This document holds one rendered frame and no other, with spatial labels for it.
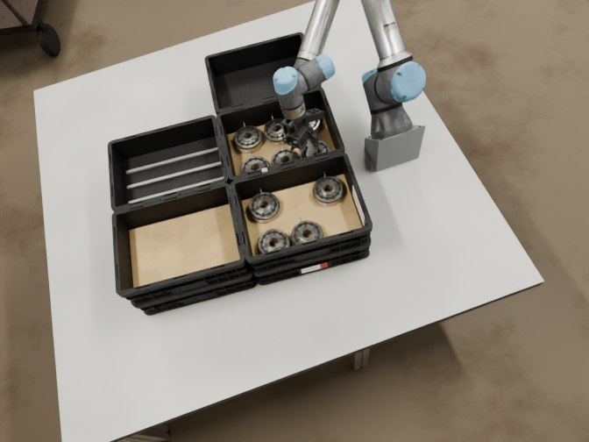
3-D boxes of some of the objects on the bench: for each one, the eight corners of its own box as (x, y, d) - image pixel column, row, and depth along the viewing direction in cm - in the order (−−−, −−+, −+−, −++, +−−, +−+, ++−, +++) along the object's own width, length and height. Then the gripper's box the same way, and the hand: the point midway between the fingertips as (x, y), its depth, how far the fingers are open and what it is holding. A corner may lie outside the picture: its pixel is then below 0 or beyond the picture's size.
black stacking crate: (243, 214, 175) (236, 197, 164) (259, 288, 161) (252, 275, 150) (138, 241, 174) (124, 226, 163) (145, 317, 160) (131, 308, 149)
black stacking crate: (346, 187, 175) (346, 168, 165) (371, 258, 161) (372, 243, 151) (243, 214, 175) (236, 197, 164) (259, 288, 161) (252, 275, 150)
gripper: (270, 117, 150) (284, 160, 168) (301, 128, 145) (313, 171, 162) (285, 100, 153) (297, 144, 171) (315, 110, 148) (325, 154, 165)
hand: (308, 149), depth 167 cm, fingers open, 5 cm apart
